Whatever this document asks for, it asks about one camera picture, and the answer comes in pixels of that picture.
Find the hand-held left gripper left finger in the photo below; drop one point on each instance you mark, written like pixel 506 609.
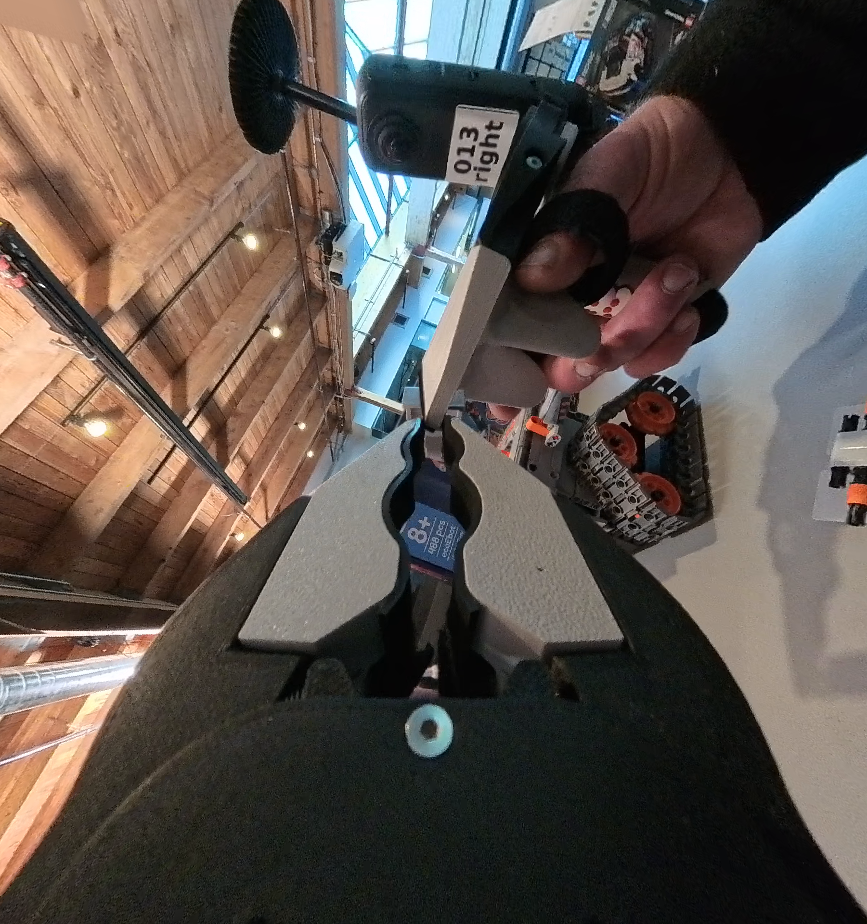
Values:
pixel 325 578

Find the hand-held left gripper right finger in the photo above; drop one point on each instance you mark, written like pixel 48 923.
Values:
pixel 535 578

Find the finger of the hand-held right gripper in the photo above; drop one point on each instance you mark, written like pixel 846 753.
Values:
pixel 462 332

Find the blue connector pin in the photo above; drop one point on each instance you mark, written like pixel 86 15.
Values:
pixel 435 451

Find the grey orange tracked toy robot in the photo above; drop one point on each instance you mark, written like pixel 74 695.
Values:
pixel 636 462

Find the blue robot kit box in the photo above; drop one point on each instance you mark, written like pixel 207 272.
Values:
pixel 436 537

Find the black printed box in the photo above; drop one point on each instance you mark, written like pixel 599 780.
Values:
pixel 636 41

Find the black light track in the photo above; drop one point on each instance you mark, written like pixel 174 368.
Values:
pixel 101 354

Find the silver ventilation duct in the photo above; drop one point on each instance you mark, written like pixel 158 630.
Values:
pixel 44 690

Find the grey bracket with pins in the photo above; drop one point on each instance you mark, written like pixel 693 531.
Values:
pixel 860 462

